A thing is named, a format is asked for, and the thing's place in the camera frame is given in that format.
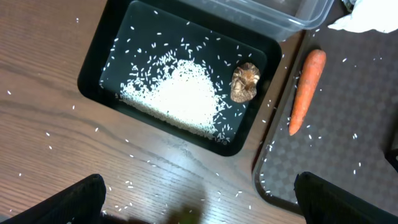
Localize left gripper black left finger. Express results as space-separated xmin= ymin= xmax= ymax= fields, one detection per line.
xmin=2 ymin=174 xmax=106 ymax=224

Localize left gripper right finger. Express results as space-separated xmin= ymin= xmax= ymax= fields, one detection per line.
xmin=294 ymin=172 xmax=397 ymax=224

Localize orange carrot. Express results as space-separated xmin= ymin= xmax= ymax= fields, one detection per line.
xmin=289 ymin=49 xmax=326 ymax=136

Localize brown cookie food scrap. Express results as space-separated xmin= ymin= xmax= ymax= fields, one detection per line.
xmin=230 ymin=62 xmax=261 ymax=103

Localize pile of white rice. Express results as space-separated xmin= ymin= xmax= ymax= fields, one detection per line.
xmin=120 ymin=60 xmax=223 ymax=139

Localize white paper napkin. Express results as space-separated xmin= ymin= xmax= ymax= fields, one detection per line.
xmin=328 ymin=0 xmax=397 ymax=34

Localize brown serving tray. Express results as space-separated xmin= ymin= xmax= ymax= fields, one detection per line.
xmin=252 ymin=0 xmax=398 ymax=216

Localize black plastic tray bin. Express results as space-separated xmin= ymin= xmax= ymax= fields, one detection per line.
xmin=77 ymin=1 xmax=282 ymax=156

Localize clear plastic bin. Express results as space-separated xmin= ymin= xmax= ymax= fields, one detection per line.
xmin=184 ymin=0 xmax=333 ymax=41

